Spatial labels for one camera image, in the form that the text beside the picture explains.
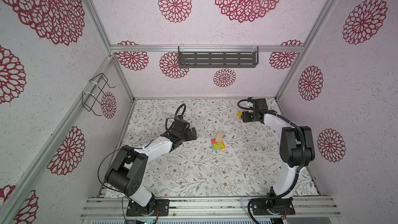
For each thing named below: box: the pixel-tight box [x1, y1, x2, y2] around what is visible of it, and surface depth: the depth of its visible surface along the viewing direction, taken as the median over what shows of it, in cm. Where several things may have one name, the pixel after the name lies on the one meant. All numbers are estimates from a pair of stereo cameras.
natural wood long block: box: [215, 132, 224, 145], surface depth 94 cm
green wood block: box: [212, 142, 224, 150], surface depth 95 cm
